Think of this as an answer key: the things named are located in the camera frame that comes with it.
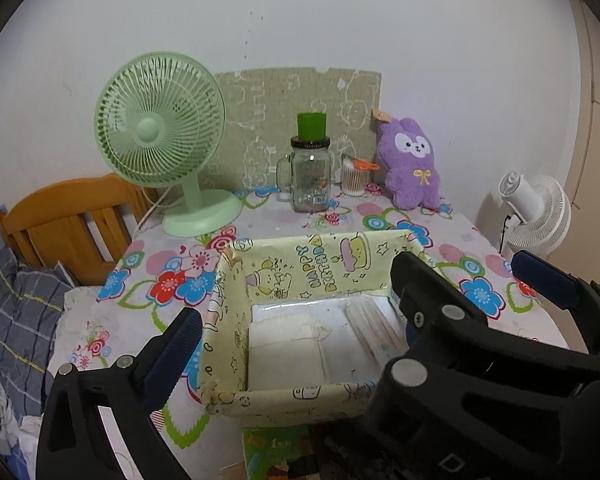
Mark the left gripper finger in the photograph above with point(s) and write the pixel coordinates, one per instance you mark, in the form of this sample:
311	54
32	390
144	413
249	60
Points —
73	440

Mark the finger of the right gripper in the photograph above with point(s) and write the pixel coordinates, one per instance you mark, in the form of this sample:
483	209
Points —
449	325
567	292

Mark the clear cartoon plastic bag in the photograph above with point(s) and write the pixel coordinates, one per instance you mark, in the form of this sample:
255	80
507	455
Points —
378	337

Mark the white cloth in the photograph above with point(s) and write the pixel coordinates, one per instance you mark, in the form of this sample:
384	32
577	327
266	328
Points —
286	353

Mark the beige door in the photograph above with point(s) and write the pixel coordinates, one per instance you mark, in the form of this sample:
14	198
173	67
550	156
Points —
580	253

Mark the yellow cartoon fabric box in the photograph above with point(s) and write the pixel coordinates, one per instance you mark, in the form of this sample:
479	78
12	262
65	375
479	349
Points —
313	274

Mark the white standing fan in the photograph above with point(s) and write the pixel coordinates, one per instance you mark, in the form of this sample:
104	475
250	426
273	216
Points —
543	210

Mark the grey plaid pillow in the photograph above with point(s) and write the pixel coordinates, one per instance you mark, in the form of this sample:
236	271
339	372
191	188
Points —
31	305

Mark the cotton swab jar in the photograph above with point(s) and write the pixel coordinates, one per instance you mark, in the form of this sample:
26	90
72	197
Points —
355	175

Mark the purple bunny plush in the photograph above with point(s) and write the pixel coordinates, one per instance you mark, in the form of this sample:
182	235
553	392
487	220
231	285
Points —
408	158

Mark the green tissue pack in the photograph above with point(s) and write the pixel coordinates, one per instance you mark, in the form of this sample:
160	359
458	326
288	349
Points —
268	452

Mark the floral tablecloth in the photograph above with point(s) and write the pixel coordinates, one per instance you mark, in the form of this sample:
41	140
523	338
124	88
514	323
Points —
159	275

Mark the glass mason jar mug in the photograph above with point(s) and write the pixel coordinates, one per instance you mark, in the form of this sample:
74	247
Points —
303	176

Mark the green cup on jar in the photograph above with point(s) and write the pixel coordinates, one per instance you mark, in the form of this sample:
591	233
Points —
311	126

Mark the green patterned cardboard panel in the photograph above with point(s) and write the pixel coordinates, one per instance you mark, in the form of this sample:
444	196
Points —
261	111

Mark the green desk fan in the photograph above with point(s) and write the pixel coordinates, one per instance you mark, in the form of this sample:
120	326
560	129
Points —
158	121

